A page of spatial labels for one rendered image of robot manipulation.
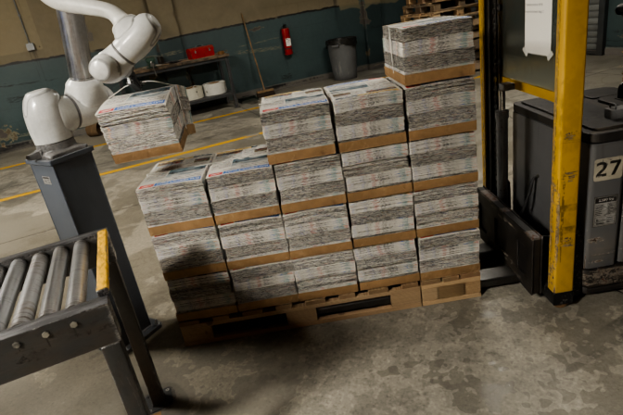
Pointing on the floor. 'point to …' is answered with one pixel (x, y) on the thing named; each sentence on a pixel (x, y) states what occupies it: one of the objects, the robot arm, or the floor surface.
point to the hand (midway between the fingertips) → (137, 65)
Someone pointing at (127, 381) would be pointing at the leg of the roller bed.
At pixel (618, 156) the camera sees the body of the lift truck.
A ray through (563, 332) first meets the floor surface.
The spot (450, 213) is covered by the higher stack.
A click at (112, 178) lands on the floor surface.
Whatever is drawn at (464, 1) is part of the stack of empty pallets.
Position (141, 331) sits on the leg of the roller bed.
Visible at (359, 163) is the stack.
